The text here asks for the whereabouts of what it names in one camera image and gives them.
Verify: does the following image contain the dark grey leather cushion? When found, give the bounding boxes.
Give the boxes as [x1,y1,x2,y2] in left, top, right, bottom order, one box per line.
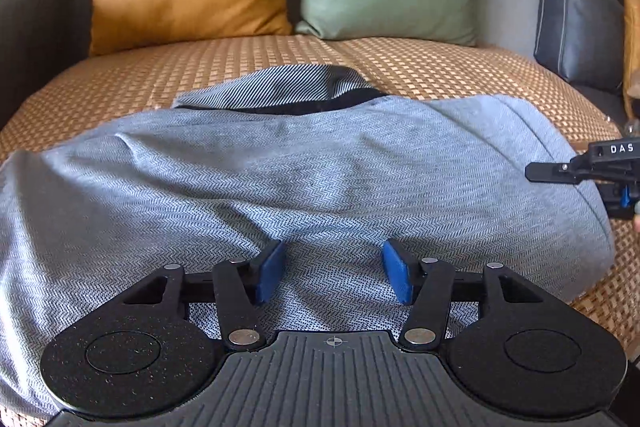
[534,0,628,92]

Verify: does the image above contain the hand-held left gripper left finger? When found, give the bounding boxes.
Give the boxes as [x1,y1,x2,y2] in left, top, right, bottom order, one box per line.
[122,239,288,350]

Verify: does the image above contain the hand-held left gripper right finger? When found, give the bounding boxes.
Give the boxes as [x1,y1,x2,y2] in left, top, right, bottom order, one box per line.
[381,238,543,352]

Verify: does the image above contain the dark grey sofa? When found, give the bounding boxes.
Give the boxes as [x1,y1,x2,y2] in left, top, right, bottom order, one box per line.
[0,0,640,132]

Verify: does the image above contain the grey pants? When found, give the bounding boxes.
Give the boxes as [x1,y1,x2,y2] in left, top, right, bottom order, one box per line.
[0,64,616,418]

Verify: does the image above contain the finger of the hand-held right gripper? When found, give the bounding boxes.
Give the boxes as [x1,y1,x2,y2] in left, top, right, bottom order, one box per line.
[597,181,640,221]
[526,161,583,184]

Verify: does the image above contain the brown woven seat mat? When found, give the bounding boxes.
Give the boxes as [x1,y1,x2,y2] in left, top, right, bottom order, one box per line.
[0,34,640,358]

